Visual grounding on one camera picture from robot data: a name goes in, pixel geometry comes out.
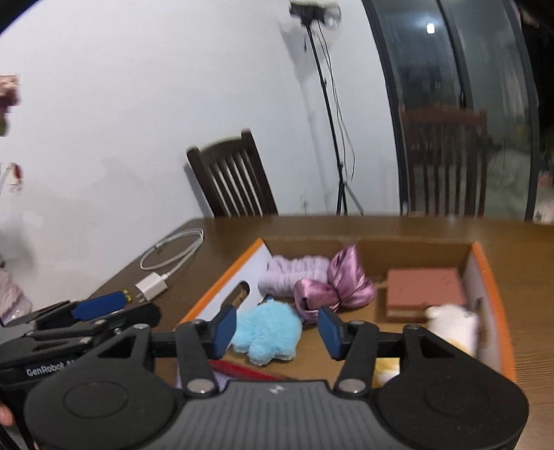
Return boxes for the black framed sliding glass door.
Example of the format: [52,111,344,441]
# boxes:
[361,0,554,224]

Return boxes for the lavender terry headband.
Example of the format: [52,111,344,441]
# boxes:
[258,254,335,299]

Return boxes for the white charging cable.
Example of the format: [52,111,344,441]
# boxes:
[140,229,205,283]

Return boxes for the black studio light on stand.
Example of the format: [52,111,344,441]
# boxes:
[288,0,365,216]

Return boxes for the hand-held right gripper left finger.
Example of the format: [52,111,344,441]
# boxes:
[93,305,238,397]

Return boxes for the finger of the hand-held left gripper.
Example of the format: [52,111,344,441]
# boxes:
[26,303,162,344]
[6,292,129,327]

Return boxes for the pink layered sponge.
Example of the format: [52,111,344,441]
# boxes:
[384,267,468,323]

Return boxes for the pink satin bow scrunchie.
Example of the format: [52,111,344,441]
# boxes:
[294,244,377,321]

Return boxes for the orange red cardboard box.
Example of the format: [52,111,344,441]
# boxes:
[175,236,518,387]

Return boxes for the white charger plug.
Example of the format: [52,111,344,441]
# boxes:
[135,277,170,304]

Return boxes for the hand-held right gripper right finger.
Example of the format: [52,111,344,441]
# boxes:
[317,305,470,397]

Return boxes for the pink speckled ceramic vase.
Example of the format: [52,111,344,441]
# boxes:
[0,265,34,326]

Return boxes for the dark wooden slatted chair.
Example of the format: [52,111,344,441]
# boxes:
[397,104,491,218]
[186,130,279,219]

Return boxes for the white plush toy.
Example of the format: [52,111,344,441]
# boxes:
[424,303,482,358]

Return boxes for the light blue plush toy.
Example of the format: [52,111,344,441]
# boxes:
[231,301,304,368]

